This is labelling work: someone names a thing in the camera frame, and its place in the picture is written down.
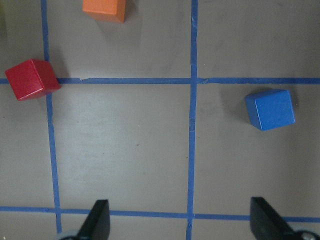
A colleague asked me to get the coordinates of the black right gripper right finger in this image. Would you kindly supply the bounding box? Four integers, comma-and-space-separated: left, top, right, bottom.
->
249, 197, 299, 240

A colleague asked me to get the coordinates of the blue wooden block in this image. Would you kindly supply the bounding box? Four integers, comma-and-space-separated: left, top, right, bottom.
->
245, 89, 296, 131

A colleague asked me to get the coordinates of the red wooden block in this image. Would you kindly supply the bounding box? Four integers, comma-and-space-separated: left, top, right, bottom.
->
5, 59, 61, 101

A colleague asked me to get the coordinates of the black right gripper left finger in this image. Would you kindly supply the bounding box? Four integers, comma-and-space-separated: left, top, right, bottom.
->
76, 199, 111, 240

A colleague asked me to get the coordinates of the orange wooden block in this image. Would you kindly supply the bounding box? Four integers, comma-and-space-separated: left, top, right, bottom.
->
82, 0, 126, 23

